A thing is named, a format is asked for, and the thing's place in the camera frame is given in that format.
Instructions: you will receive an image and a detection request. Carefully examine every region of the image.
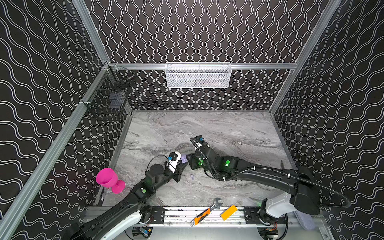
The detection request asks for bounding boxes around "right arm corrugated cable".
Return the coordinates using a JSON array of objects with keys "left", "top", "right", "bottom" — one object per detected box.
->
[{"left": 189, "top": 137, "right": 352, "bottom": 209}]

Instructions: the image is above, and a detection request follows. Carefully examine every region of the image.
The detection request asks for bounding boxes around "grey purple cloth pad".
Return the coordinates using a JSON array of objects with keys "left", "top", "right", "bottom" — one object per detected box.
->
[{"left": 294, "top": 211, "right": 317, "bottom": 231}]

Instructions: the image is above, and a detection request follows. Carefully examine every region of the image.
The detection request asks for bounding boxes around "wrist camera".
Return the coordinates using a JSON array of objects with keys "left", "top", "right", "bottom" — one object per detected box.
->
[
  {"left": 192, "top": 135, "right": 206, "bottom": 147},
  {"left": 166, "top": 152, "right": 182, "bottom": 173}
]

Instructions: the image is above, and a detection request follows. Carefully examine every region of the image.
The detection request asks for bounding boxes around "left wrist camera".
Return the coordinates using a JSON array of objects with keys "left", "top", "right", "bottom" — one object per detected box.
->
[{"left": 166, "top": 152, "right": 182, "bottom": 173}]

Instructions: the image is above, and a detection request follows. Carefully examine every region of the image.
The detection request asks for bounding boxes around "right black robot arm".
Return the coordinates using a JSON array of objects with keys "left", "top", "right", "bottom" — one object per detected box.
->
[{"left": 186, "top": 146, "right": 320, "bottom": 215}]

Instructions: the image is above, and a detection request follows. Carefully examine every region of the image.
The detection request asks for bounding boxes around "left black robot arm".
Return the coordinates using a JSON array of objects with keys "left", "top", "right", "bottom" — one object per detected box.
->
[{"left": 62, "top": 163, "right": 188, "bottom": 240}]

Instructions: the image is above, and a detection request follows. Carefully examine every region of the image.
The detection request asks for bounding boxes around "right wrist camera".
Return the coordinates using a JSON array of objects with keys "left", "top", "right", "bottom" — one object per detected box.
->
[{"left": 192, "top": 135, "right": 206, "bottom": 147}]

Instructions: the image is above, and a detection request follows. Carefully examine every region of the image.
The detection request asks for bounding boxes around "pink plastic goblet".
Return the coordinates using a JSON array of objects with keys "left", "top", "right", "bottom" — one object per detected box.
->
[{"left": 96, "top": 168, "right": 126, "bottom": 194}]

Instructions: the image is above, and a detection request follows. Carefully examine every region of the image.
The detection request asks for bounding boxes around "black wire basket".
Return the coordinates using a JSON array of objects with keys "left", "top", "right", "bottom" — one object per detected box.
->
[{"left": 86, "top": 65, "right": 137, "bottom": 122}]

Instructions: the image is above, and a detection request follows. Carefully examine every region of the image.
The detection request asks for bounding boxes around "white wire mesh basket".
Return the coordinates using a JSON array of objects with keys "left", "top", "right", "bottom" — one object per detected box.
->
[{"left": 165, "top": 62, "right": 232, "bottom": 89}]

